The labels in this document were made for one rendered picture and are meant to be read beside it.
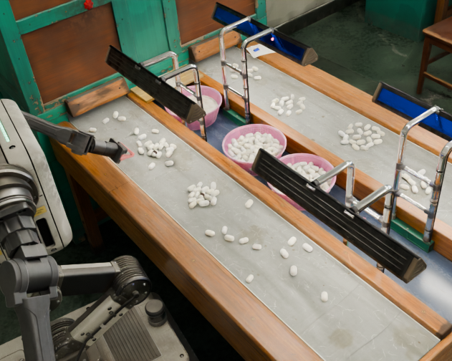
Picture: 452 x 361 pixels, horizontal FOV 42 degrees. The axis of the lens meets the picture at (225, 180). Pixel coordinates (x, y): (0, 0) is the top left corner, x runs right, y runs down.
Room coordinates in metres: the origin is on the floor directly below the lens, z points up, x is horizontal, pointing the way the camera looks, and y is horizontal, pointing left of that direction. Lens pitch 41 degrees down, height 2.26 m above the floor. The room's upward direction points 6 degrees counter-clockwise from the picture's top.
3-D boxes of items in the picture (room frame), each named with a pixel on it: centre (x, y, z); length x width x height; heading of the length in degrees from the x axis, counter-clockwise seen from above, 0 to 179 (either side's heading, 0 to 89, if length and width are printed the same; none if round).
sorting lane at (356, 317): (1.64, 0.06, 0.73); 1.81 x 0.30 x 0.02; 34
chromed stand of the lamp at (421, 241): (1.49, -0.69, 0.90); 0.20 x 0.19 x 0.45; 34
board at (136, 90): (2.51, 0.23, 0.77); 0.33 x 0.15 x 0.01; 124
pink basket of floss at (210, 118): (2.33, 0.11, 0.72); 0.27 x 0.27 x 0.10
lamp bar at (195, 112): (2.03, 0.25, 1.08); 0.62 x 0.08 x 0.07; 34
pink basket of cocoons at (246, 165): (1.96, -0.13, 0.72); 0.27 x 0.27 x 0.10
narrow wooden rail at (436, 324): (1.74, -0.09, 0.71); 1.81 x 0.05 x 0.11; 34
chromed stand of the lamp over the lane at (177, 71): (2.07, 0.18, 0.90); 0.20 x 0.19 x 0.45; 34
